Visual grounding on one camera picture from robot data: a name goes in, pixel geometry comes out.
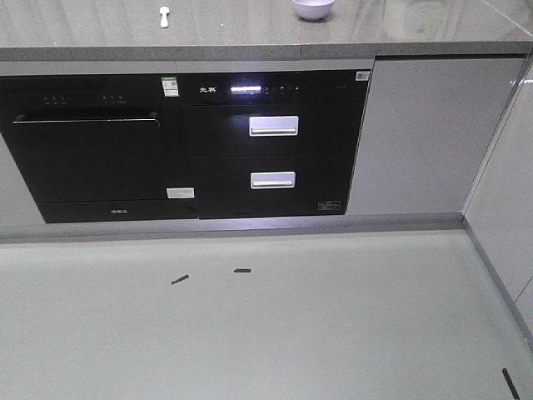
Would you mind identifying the black tape strip right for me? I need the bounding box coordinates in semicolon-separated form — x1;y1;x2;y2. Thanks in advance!
501;368;521;400

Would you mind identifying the black two-drawer sterilizer cabinet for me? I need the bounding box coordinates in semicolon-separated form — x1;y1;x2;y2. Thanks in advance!
178;69;371;219

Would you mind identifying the pale green plastic spoon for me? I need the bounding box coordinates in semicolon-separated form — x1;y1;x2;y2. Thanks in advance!
159;6;170;28

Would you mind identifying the black tape strip left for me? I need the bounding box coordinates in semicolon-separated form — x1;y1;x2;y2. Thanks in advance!
171;274;190;285

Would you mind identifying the lilac plastic bowl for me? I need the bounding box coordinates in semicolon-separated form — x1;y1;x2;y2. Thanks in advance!
291;0;335;21

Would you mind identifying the black built-in dishwasher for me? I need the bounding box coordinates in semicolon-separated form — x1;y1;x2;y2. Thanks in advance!
1;74;198;223

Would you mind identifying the grey cabinet door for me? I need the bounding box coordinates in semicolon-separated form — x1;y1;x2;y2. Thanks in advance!
347;57;524;215

